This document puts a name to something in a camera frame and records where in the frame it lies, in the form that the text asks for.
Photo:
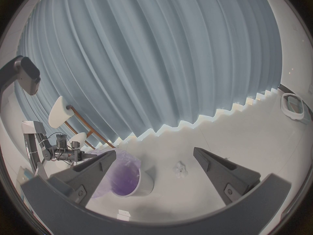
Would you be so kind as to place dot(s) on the crumpled white paper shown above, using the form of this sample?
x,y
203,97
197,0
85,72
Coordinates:
x,y
180,170

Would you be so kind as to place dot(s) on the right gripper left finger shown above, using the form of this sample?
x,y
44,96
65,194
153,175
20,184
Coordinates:
x,y
80,177

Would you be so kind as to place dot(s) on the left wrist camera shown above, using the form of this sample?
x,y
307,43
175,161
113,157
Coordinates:
x,y
76,144

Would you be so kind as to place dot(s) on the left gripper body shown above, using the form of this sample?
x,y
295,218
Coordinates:
x,y
71,155

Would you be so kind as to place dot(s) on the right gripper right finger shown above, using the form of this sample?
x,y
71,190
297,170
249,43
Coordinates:
x,y
225,177

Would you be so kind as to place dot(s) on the purple plastic bag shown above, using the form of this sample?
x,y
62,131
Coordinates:
x,y
122,177

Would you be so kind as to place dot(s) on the white trash bin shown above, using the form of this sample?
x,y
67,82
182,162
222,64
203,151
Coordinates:
x,y
148,182

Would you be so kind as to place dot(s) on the wooden chair with white cushions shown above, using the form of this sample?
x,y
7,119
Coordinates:
x,y
58,111

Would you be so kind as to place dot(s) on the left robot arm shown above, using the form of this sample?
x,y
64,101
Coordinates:
x,y
33,141

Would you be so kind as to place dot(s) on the white rimmed oval tray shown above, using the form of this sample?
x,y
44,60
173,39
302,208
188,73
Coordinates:
x,y
294,106

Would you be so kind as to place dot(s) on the pale blue curtain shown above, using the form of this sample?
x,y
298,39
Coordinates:
x,y
159,57

